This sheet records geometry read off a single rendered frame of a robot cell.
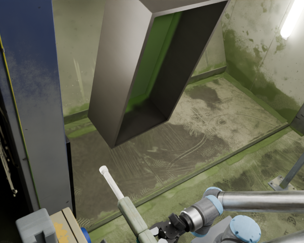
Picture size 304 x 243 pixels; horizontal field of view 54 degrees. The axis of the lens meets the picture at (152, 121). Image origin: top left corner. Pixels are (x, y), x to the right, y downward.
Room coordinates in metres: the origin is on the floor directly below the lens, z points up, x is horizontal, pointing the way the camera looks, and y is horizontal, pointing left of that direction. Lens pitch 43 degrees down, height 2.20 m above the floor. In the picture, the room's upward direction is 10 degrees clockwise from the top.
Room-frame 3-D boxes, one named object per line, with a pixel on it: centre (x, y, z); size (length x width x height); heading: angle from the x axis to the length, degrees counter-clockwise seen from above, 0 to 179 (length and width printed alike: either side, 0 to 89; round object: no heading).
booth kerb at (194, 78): (2.62, 0.16, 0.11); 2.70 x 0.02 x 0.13; 132
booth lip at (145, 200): (1.80, -0.56, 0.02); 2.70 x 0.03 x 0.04; 132
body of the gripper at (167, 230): (0.56, -0.16, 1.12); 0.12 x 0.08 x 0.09; 131
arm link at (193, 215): (0.62, -0.22, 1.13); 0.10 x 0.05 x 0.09; 41
